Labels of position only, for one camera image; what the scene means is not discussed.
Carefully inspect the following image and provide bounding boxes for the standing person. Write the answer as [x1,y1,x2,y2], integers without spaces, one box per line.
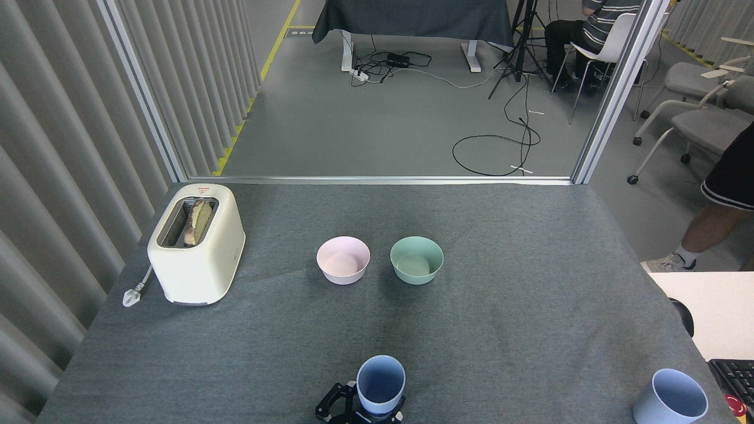
[641,121,754,273]

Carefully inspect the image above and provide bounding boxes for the white table frame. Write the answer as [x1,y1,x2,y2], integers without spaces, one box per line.
[340,29,481,73]

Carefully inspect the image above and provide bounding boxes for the dark grey tablecloth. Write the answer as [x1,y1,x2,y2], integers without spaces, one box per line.
[312,0,514,51]

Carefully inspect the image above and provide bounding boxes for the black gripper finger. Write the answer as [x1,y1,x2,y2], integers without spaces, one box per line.
[315,382,378,424]
[377,398,408,424]

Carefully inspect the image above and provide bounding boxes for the white toaster power plug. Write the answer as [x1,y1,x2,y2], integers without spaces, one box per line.
[122,265,154,308]

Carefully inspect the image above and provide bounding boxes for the silver frame post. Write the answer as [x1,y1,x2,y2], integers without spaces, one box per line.
[97,0,189,183]
[571,0,672,185]

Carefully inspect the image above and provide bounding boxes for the white floor cable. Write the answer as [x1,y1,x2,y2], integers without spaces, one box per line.
[406,66,514,89]

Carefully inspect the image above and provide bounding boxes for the black tripod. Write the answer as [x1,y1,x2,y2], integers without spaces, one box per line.
[488,0,554,100]

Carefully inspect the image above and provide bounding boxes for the black looped floor cable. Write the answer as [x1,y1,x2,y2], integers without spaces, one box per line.
[452,74,541,177]

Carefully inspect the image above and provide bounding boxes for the seated person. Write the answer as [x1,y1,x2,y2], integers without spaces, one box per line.
[543,0,643,92]

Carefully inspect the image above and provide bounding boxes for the blue plastic cup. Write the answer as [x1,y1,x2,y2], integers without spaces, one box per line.
[633,369,709,424]
[356,355,406,415]

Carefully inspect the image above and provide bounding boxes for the black keyboard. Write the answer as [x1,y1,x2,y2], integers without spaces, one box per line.
[707,358,754,408]

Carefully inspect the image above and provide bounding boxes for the cream white toaster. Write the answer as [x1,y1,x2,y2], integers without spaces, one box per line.
[147,183,246,307]

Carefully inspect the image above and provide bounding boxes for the black round object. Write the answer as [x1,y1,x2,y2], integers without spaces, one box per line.
[669,297,695,337]

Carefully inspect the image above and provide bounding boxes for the white side table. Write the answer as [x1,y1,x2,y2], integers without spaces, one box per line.
[648,272,754,361]

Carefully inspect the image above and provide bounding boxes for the white chair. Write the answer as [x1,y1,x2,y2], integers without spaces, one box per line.
[551,13,649,125]

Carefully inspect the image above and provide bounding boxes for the green bowl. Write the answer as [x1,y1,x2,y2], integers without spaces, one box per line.
[390,236,444,286]

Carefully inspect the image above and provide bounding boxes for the silver frame crossbar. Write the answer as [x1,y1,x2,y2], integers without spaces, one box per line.
[188,175,573,186]

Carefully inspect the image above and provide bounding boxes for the pink bowl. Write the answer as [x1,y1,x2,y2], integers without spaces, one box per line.
[316,236,371,286]

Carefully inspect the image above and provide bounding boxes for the toasted bread slice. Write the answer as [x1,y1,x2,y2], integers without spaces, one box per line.
[183,199,214,247]

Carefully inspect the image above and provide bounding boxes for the grey wheeled chair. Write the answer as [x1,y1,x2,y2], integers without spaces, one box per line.
[627,75,754,186]
[633,37,754,147]

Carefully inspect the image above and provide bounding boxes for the grey felt table cover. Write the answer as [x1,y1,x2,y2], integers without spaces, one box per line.
[35,183,740,424]

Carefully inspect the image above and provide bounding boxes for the black tangled floor cables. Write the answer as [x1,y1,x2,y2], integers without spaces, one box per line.
[350,35,434,87]

